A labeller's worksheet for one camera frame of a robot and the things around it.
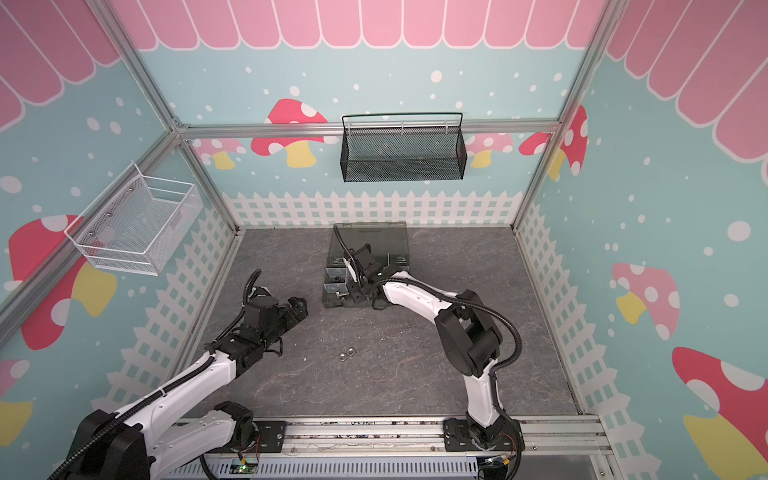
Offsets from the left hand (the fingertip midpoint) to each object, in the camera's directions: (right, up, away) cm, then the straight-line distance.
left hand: (297, 313), depth 87 cm
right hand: (+17, +8, +5) cm, 19 cm away
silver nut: (+13, -13, 0) cm, 18 cm away
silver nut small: (+16, -11, +1) cm, 19 cm away
